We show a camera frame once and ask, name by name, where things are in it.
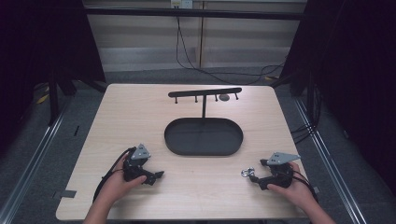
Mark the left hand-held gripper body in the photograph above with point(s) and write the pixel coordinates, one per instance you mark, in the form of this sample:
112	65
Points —
134	169

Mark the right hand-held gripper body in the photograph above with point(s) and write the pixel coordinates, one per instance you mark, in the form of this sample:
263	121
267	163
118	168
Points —
280	174

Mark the person's right hand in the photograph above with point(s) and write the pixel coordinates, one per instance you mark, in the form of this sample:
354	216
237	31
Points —
294	193

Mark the person's left hand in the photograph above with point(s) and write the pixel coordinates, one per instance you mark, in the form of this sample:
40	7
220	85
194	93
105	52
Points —
116	186

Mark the black key stand with tray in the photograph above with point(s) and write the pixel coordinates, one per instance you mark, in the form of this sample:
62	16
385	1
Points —
204	137

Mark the grey tape strip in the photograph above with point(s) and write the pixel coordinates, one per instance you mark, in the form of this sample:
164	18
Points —
64	194

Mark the grey round table grommet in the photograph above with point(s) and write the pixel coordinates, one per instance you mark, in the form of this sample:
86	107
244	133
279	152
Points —
224	97

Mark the black metal stand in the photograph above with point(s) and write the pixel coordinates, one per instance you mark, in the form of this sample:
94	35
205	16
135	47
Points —
53	99

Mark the yellow floor tape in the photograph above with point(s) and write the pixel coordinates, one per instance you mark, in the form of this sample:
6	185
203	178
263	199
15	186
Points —
42	99

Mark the dark curtain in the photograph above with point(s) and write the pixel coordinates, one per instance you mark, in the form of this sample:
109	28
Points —
37	56
355	77

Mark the metal floor rail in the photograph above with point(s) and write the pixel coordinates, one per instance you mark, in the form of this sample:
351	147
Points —
28	168
333	168

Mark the black horizontal frame bar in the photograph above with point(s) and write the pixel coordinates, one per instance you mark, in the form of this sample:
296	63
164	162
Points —
193	13

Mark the white wall socket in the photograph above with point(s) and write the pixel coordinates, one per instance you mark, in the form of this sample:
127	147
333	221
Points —
181	3

